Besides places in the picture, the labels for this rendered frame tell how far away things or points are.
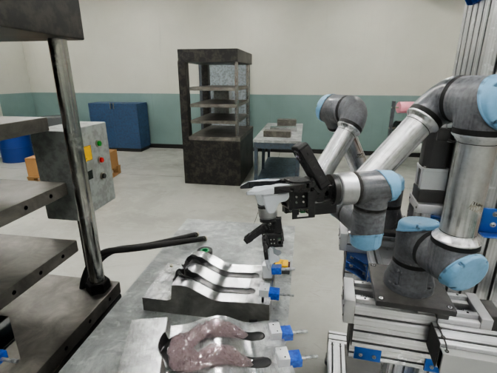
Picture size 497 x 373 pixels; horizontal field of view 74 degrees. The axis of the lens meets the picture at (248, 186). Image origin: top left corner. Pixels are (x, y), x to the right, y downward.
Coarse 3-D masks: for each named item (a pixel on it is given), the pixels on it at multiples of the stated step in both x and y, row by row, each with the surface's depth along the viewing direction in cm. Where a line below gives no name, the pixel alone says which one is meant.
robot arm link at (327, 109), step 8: (328, 96) 135; (336, 96) 132; (344, 96) 129; (320, 104) 137; (328, 104) 133; (336, 104) 129; (320, 112) 137; (328, 112) 133; (336, 112) 129; (320, 120) 141; (328, 120) 136; (336, 120) 132; (328, 128) 141; (336, 128) 137; (352, 144) 143; (360, 144) 146; (352, 152) 145; (360, 152) 146; (352, 160) 148; (360, 160) 148; (352, 168) 152
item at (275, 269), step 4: (264, 264) 135; (272, 264) 138; (276, 264) 137; (280, 264) 137; (264, 268) 134; (272, 268) 134; (276, 268) 134; (280, 268) 133; (284, 268) 135; (288, 268) 135; (292, 268) 134; (264, 272) 135; (268, 272) 134; (272, 272) 134; (276, 272) 134; (280, 272) 134; (264, 276) 135; (268, 276) 135
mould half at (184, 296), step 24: (168, 264) 152; (192, 264) 138; (216, 264) 144; (168, 288) 135; (192, 288) 125; (168, 312) 130; (192, 312) 128; (216, 312) 126; (240, 312) 124; (264, 312) 122
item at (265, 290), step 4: (260, 284) 128; (264, 284) 128; (268, 284) 128; (260, 288) 126; (264, 288) 126; (268, 288) 126; (272, 288) 128; (276, 288) 128; (260, 292) 125; (264, 292) 125; (268, 292) 125; (272, 292) 125; (276, 292) 125; (280, 292) 127; (260, 296) 126; (264, 296) 125; (268, 296) 125; (272, 296) 125; (276, 296) 125; (292, 296) 125
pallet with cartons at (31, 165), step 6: (114, 150) 584; (30, 156) 539; (114, 156) 584; (30, 162) 528; (114, 162) 584; (30, 168) 532; (36, 168) 531; (114, 168) 583; (120, 168) 607; (30, 174) 535; (36, 174) 534; (114, 174) 592; (30, 180) 536; (36, 180) 542
